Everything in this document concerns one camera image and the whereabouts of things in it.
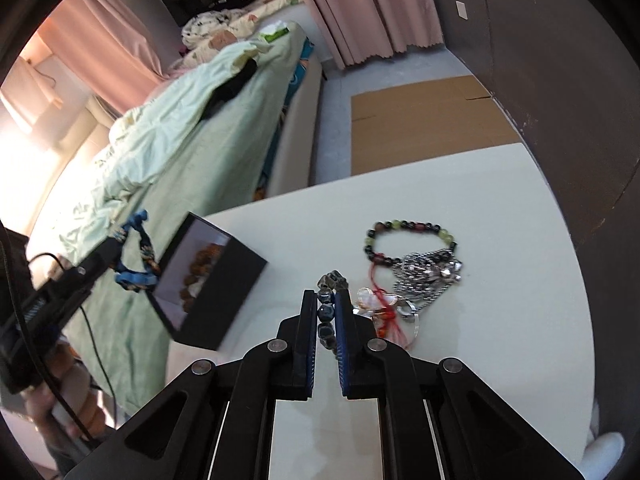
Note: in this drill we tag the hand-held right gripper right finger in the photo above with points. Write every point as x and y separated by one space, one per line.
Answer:
342 355

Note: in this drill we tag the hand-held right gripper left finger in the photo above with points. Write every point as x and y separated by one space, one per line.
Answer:
305 350

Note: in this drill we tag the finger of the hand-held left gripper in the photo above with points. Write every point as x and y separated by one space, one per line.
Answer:
102 255

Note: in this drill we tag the black jewelry box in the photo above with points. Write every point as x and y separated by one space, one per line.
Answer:
225 300

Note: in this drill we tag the person's left hand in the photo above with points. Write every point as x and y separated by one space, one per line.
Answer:
75 375

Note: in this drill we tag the beige headboard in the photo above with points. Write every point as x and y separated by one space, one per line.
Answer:
102 112

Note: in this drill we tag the light green duvet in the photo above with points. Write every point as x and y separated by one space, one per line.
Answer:
165 125

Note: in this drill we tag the green bedsheet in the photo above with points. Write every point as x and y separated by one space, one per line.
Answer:
240 150

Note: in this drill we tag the pink pillow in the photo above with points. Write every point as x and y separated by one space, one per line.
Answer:
177 67

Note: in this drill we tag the black garment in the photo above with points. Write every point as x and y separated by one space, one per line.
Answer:
227 90

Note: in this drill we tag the pink curtain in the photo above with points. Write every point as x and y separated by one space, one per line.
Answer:
370 10
115 45

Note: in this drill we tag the brown cardboard sheet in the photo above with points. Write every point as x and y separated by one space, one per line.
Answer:
425 125

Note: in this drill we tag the white black-patterned blanket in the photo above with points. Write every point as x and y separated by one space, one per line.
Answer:
205 25

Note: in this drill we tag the colourful printed mattress cover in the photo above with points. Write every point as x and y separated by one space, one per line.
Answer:
299 72

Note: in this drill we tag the green tissue pack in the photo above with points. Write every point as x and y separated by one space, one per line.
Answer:
275 34

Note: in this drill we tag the cream printed blanket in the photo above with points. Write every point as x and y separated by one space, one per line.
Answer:
260 10

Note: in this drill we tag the white bed frame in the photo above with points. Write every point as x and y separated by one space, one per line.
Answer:
297 125

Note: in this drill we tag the white wall switch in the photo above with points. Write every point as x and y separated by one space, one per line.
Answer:
462 10

